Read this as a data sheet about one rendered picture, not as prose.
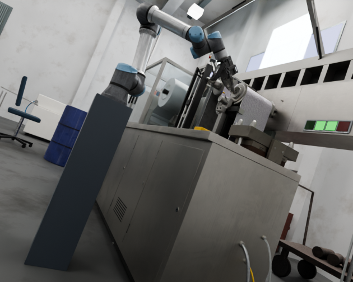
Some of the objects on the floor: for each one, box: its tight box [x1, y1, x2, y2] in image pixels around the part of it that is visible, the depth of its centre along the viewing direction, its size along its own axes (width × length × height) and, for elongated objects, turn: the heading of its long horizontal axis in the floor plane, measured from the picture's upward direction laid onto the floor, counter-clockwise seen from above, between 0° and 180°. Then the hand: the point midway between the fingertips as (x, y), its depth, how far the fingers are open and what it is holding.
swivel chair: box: [0, 76, 41, 148], centre depth 436 cm, size 67×64×116 cm
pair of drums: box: [44, 105, 87, 167], centre depth 456 cm, size 80×131×96 cm, turn 97°
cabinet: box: [95, 127, 299, 282], centre depth 232 cm, size 252×64×86 cm, turn 104°
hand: (231, 90), depth 152 cm, fingers closed, pressing on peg
